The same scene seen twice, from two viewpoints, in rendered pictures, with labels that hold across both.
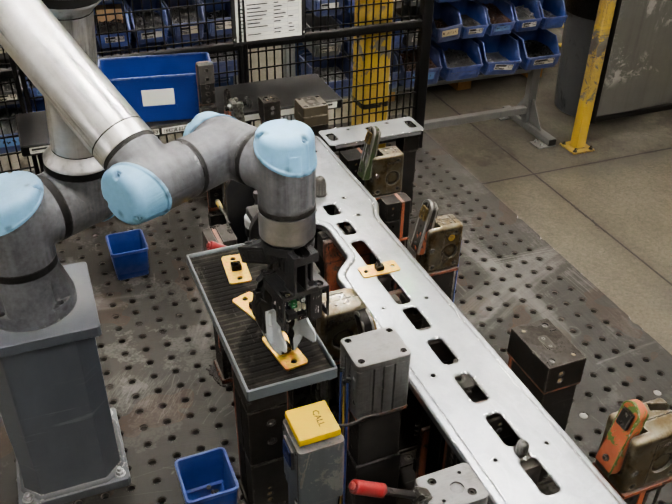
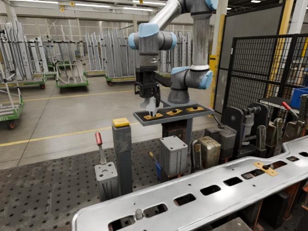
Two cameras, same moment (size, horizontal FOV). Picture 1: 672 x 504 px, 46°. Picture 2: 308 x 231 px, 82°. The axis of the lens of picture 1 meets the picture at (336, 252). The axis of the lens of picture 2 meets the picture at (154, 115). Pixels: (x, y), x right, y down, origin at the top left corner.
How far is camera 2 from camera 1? 1.21 m
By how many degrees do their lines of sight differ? 78
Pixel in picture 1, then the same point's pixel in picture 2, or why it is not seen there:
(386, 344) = (174, 144)
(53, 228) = (180, 79)
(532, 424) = (159, 225)
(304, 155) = (140, 29)
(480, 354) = (214, 206)
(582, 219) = not seen: outside the picture
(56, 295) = (177, 97)
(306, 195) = (141, 46)
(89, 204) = (191, 78)
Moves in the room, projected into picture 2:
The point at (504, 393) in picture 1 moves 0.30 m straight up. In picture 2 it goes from (183, 214) to (191, 118)
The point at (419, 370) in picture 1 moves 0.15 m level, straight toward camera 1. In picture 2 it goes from (191, 179) to (151, 176)
